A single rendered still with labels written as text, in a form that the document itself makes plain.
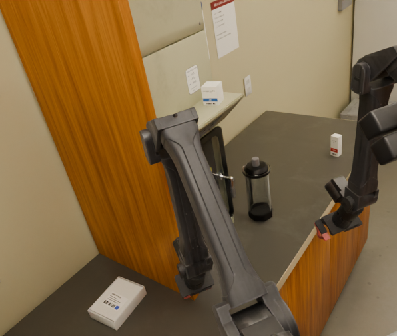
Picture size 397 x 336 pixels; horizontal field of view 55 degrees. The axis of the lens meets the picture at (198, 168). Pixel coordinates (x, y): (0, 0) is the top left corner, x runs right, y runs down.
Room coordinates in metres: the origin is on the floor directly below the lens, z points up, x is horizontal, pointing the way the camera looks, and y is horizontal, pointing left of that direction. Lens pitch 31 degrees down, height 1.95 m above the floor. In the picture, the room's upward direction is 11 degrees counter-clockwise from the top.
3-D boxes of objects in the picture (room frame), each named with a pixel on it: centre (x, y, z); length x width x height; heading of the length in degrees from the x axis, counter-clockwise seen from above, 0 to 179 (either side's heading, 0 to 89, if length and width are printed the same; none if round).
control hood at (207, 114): (1.07, -0.04, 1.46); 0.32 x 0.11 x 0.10; 138
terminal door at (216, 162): (1.10, 0.00, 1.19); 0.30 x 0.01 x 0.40; 138
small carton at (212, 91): (1.13, -0.09, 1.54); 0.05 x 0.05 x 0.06; 61
